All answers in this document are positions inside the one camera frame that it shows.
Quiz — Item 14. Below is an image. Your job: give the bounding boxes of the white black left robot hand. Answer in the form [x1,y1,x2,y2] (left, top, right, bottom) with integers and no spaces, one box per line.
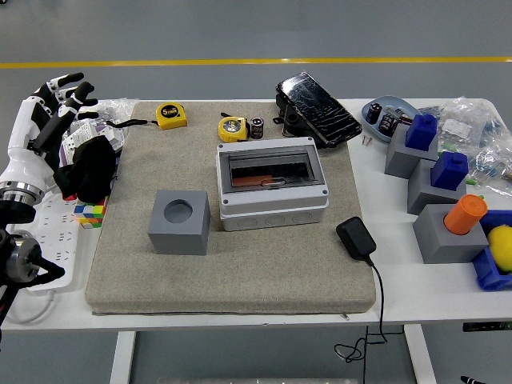
[0,71,100,189]

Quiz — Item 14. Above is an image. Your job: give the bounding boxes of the grey junction box with lid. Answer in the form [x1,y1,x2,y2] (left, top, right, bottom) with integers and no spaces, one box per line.
[216,136,330,232]

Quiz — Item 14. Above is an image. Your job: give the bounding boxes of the blue block battery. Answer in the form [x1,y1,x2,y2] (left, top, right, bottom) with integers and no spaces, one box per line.
[404,114,439,152]
[430,150,470,191]

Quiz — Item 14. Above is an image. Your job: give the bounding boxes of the white table leg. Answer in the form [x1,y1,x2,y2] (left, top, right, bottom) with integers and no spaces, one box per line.
[403,324,438,384]
[110,330,137,384]

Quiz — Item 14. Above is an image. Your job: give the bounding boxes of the black table control panel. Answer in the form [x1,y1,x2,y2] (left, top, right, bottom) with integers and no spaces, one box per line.
[462,321,512,333]

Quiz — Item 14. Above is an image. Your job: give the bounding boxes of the black cloth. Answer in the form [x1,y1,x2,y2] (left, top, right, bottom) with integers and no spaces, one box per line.
[52,134,121,204]

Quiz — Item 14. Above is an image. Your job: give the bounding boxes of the white purple carton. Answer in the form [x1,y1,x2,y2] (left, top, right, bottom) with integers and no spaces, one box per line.
[59,119,126,165]

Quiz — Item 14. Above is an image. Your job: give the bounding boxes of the clear plastic bag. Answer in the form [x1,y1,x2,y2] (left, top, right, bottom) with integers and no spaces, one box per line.
[59,98,141,165]

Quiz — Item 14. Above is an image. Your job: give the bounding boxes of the colourful puzzle cube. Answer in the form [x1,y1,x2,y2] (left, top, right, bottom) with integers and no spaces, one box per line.
[74,194,110,230]

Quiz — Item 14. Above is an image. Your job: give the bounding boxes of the white power strip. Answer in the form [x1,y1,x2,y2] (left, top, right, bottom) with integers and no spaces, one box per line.
[27,194,87,292]

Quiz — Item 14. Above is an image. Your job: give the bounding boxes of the blue plastic bin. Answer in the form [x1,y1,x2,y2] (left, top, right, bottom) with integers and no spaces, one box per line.
[470,210,512,293]

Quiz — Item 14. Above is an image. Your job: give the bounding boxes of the yellow ball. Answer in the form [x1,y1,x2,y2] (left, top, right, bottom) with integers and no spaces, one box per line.
[486,226,512,275]

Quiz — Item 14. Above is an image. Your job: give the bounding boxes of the grey block with round hole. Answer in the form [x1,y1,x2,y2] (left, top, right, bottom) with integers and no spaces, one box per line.
[412,203,495,265]
[146,189,212,256]

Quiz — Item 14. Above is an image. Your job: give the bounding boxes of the yellow square tape measure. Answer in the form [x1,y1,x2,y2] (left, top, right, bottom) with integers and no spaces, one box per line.
[106,102,189,131]

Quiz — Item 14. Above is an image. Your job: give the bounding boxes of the black power adapter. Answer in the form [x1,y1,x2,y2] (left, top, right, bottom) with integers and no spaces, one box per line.
[335,216,378,263]

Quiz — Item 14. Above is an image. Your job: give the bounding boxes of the grey block holder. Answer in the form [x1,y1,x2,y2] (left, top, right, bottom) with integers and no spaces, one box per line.
[406,159,467,216]
[384,124,440,180]

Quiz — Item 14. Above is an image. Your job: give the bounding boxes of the yellow round tape measure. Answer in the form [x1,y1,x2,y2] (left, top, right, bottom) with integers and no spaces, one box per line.
[217,116,252,143]

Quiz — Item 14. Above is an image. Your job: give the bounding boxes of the clear plastic bags of parts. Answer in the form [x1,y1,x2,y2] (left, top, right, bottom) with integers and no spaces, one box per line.
[419,95,512,197]

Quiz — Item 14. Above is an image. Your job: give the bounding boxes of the grey-brown mat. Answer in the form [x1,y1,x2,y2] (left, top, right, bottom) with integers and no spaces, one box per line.
[84,99,378,317]

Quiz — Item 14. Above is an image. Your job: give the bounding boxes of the blue-grey oval dish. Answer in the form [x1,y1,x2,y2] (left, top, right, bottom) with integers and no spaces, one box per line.
[361,94,421,145]

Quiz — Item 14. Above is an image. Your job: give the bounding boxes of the black glossy case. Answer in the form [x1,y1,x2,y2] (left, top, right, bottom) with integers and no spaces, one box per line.
[274,70,364,149]

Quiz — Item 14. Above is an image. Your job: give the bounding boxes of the black adapter cord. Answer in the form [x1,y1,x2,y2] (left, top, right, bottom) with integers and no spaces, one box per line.
[334,259,388,384]

